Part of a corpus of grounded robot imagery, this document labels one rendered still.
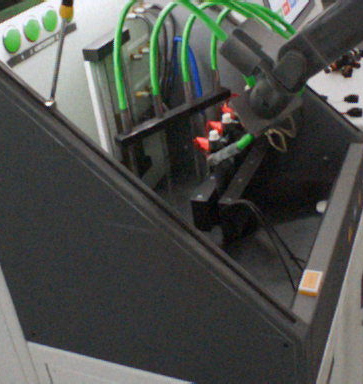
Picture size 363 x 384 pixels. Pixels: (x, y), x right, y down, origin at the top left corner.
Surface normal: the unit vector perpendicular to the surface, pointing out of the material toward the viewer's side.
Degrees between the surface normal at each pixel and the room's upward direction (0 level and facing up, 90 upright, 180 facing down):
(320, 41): 96
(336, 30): 88
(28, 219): 90
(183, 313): 90
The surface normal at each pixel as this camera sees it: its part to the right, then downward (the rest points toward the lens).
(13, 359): -0.39, 0.45
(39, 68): 0.91, 0.07
